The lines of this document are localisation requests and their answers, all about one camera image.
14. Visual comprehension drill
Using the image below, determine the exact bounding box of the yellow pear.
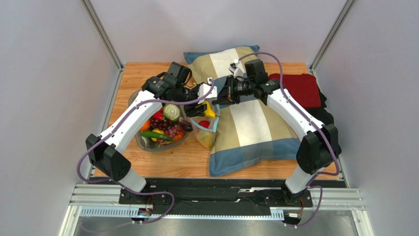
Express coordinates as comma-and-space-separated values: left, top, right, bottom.
202, 101, 217, 118

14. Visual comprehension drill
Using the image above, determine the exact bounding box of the clear zip top bag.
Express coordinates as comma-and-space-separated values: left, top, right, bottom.
189, 105, 220, 150

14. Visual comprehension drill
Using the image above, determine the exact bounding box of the yellow orange mango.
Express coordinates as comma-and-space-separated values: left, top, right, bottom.
196, 130, 215, 149

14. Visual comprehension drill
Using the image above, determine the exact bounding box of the red apple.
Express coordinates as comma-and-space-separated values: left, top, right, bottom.
198, 120, 210, 129

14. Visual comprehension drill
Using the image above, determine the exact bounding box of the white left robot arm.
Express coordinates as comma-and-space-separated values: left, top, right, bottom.
80, 62, 215, 195

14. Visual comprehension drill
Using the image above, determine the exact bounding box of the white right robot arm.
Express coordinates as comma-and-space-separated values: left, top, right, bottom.
209, 89, 334, 194

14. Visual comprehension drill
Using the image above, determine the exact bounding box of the green white cabbage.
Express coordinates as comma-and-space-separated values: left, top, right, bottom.
162, 104, 181, 121

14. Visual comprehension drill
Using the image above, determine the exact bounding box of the checkered blue beige pillow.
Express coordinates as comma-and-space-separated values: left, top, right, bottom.
183, 45, 309, 178

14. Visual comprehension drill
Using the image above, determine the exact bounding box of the orange fruit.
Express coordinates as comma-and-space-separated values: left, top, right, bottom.
140, 119, 150, 131

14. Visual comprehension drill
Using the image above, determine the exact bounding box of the small yellow lemon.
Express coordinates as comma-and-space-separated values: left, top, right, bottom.
151, 128, 165, 142

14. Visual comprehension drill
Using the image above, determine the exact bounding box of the green chili pepper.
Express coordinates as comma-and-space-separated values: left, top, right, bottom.
141, 131, 174, 142

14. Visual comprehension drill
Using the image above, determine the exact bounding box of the red folded cloth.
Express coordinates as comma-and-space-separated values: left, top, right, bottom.
282, 74, 322, 109

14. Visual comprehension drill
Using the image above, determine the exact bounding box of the grey fruit bowl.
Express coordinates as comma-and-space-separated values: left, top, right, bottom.
135, 105, 189, 152

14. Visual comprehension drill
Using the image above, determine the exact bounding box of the black cap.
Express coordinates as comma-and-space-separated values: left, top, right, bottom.
306, 93, 334, 125

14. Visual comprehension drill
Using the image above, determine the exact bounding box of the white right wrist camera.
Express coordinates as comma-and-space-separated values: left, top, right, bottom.
229, 59, 244, 81

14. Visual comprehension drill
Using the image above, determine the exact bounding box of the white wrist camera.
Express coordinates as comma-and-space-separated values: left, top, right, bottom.
198, 83, 218, 104
229, 59, 244, 81

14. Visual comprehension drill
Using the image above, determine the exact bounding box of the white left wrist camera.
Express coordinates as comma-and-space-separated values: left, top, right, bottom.
198, 83, 218, 104

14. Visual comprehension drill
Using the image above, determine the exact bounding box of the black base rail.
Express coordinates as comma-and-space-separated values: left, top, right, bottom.
119, 177, 313, 216

